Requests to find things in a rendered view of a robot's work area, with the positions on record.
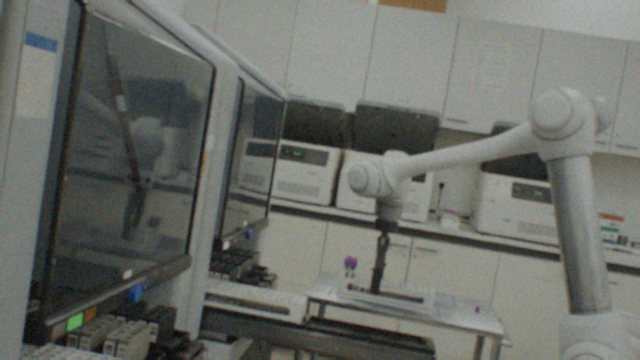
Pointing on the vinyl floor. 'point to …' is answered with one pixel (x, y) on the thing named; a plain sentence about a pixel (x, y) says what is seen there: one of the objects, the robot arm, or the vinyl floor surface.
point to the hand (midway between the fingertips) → (376, 282)
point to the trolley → (460, 308)
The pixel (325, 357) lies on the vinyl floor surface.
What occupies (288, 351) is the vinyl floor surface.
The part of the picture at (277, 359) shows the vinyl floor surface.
